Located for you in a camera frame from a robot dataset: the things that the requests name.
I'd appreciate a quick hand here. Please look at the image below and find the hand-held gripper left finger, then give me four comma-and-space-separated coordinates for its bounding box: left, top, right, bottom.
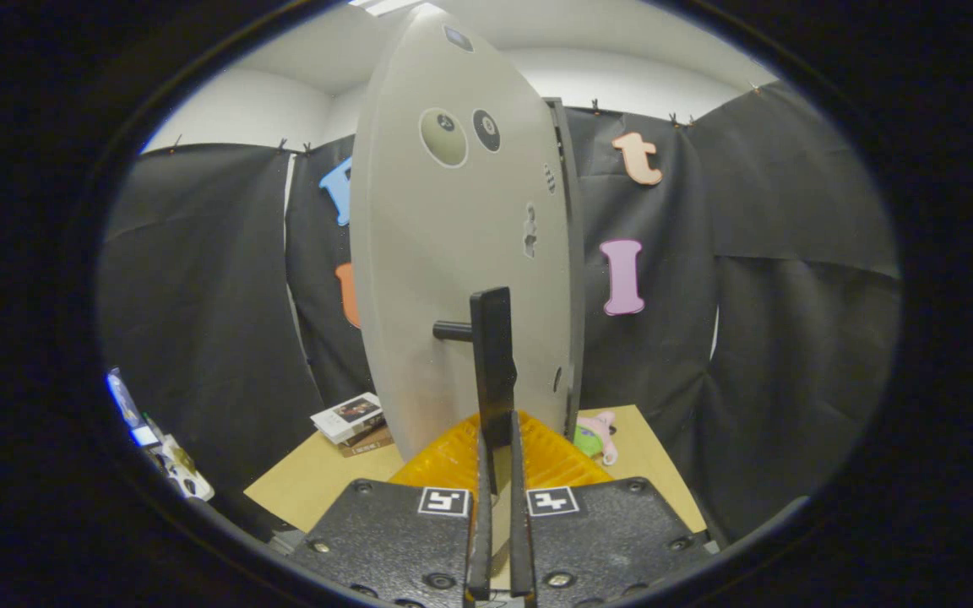
288, 412, 494, 608

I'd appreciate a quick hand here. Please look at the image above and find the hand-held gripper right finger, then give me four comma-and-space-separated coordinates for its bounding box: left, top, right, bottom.
508, 410, 711, 608

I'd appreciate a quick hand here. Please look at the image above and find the pink and green plush toy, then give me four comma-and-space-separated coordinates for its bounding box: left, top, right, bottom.
573, 410, 619, 467

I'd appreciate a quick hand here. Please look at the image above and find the brown book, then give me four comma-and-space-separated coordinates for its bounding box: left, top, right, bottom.
339, 426, 394, 458

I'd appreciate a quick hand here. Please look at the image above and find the white book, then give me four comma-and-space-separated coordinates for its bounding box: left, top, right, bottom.
311, 392, 386, 444

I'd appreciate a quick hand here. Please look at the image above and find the black backdrop cloth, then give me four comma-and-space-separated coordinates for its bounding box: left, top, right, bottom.
98, 80, 905, 541

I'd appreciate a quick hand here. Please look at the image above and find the long ceiling light panel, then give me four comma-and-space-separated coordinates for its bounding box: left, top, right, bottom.
350, 0, 424, 18

